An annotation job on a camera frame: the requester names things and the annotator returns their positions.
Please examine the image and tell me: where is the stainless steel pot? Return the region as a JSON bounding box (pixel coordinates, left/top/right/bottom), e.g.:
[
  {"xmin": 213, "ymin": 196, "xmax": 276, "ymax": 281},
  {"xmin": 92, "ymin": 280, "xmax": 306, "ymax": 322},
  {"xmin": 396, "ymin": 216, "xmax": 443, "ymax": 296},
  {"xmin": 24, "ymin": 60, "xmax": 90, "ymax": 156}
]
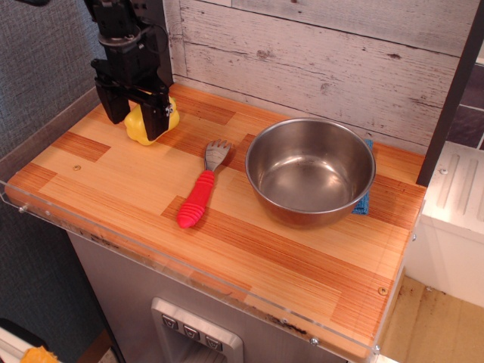
[{"xmin": 245, "ymin": 118, "xmax": 363, "ymax": 228}]

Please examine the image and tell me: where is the grey toy fridge cabinet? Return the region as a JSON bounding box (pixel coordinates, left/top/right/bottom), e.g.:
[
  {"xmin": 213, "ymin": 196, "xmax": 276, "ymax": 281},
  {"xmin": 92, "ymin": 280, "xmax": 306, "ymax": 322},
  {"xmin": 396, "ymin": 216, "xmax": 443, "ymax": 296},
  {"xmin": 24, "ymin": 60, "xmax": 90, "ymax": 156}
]
[{"xmin": 68, "ymin": 233, "xmax": 342, "ymax": 362}]

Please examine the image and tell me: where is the yellow object bottom left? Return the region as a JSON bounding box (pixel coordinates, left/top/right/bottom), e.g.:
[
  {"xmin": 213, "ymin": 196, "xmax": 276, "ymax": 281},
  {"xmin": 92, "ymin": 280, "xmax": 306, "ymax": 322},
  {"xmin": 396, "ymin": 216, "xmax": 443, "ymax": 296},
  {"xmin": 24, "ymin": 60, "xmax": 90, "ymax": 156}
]
[{"xmin": 20, "ymin": 346, "xmax": 59, "ymax": 363}]

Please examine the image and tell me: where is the clear acrylic guard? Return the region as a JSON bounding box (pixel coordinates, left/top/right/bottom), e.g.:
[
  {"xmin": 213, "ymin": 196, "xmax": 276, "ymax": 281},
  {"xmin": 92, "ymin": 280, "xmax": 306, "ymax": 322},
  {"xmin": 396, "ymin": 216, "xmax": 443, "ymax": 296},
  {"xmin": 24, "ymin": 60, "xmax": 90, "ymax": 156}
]
[
  {"xmin": 1, "ymin": 88, "xmax": 100, "ymax": 182},
  {"xmin": 4, "ymin": 175, "xmax": 386, "ymax": 362}
]

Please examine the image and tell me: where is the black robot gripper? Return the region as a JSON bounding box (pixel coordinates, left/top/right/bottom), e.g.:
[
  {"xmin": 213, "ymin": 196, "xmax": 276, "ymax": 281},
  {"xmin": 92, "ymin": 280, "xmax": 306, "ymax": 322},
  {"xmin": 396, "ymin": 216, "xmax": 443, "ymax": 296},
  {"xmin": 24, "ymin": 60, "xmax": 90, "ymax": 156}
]
[{"xmin": 92, "ymin": 28, "xmax": 175, "ymax": 141}]

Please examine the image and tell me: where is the yellow toy capsicum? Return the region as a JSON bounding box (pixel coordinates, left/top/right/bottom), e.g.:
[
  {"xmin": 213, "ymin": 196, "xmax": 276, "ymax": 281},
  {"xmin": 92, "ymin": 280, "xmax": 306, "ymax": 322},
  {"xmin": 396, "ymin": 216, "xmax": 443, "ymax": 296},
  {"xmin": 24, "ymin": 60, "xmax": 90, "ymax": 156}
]
[{"xmin": 124, "ymin": 96, "xmax": 180, "ymax": 146}]

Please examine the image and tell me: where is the silver dispenser button panel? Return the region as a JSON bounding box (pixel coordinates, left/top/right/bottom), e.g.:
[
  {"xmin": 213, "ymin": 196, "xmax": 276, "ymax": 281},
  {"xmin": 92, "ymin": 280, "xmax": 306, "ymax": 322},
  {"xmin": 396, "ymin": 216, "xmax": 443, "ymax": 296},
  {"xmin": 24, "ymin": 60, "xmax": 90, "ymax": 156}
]
[{"xmin": 151, "ymin": 297, "xmax": 244, "ymax": 362}]

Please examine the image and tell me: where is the blue cloth under pot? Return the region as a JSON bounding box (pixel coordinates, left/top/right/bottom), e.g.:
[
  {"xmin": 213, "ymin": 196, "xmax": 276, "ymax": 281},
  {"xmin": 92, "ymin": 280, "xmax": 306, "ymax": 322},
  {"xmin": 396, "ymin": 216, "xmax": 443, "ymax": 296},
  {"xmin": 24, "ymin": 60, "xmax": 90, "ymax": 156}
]
[{"xmin": 352, "ymin": 139, "xmax": 375, "ymax": 216}]

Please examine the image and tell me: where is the white toy sink unit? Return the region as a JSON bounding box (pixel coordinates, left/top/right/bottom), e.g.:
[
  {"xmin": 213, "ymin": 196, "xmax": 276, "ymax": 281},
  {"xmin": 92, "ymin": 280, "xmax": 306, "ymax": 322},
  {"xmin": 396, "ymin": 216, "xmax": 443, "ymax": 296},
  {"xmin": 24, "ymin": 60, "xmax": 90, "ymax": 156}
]
[{"xmin": 405, "ymin": 142, "xmax": 483, "ymax": 306}]

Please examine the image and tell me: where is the dark right frame post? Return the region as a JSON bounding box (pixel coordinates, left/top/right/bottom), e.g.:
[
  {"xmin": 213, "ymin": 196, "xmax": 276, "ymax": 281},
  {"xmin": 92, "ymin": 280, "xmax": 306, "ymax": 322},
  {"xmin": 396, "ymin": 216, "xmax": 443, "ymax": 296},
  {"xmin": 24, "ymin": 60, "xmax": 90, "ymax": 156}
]
[{"xmin": 416, "ymin": 0, "xmax": 483, "ymax": 187}]

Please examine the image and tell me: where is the red handled metal spork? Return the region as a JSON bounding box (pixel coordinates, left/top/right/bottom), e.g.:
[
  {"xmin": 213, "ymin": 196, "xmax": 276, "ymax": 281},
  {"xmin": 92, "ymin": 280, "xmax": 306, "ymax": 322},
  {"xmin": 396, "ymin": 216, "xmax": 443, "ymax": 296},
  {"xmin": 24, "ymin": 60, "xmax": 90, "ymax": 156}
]
[{"xmin": 176, "ymin": 139, "xmax": 231, "ymax": 228}]

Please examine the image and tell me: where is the clear acrylic front guard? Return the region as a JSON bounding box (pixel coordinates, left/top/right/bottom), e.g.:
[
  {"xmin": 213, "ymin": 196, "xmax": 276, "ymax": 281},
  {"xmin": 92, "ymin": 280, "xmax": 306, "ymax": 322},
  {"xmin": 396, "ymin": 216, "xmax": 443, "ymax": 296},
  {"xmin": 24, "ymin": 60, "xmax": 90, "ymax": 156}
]
[{"xmin": 4, "ymin": 175, "xmax": 386, "ymax": 362}]

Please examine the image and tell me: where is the clear acrylic left guard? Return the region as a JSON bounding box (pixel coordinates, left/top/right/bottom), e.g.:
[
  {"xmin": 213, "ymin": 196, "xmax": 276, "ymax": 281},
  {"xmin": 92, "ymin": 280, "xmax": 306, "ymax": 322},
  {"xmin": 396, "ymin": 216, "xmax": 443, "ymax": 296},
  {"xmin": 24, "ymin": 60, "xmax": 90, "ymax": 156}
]
[{"xmin": 1, "ymin": 88, "xmax": 100, "ymax": 182}]

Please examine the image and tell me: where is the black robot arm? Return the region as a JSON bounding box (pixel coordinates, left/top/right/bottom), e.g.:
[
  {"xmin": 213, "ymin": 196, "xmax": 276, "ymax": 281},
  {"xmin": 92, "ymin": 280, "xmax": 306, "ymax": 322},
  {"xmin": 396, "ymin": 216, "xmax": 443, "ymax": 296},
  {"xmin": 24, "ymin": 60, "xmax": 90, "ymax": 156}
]
[{"xmin": 85, "ymin": 1, "xmax": 179, "ymax": 145}]

